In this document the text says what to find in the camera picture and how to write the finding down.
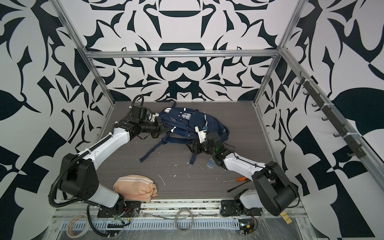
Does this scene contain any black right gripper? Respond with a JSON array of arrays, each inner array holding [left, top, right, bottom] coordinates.
[[186, 137, 217, 158]]

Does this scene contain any navy blue student backpack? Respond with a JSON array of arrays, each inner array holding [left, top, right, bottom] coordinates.
[[140, 102, 230, 165]]

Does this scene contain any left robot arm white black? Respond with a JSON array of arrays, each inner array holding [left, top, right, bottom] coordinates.
[[49, 106, 163, 208]]

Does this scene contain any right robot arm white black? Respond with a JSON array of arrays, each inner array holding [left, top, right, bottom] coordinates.
[[187, 132, 300, 216]]

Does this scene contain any clear plastic pencil case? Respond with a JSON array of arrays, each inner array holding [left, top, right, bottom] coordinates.
[[207, 159, 216, 169]]

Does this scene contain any pink striped pencil pouch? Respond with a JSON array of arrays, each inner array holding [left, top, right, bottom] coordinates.
[[113, 175, 158, 202]]

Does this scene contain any roll of clear tape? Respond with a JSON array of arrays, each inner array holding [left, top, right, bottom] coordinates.
[[66, 214, 90, 239]]

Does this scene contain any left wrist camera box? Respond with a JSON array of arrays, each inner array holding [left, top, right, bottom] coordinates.
[[149, 113, 159, 122]]

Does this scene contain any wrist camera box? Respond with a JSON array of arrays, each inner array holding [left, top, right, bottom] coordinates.
[[195, 125, 207, 144], [149, 113, 159, 122]]

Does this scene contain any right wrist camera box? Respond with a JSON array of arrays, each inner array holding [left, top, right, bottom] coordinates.
[[195, 125, 207, 144]]

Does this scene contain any orange handled screwdriver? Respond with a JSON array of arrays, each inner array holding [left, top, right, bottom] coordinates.
[[223, 177, 249, 183]]

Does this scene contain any black handled screwdriver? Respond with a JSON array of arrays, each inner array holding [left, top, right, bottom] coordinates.
[[227, 180, 251, 193]]

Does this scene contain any coiled grey cable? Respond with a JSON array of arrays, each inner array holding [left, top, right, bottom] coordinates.
[[174, 207, 195, 233]]

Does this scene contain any black corrugated cable conduit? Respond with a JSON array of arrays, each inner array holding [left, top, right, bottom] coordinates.
[[47, 140, 112, 208]]

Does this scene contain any black wall hook rail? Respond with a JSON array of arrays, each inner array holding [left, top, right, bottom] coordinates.
[[297, 72, 367, 159]]

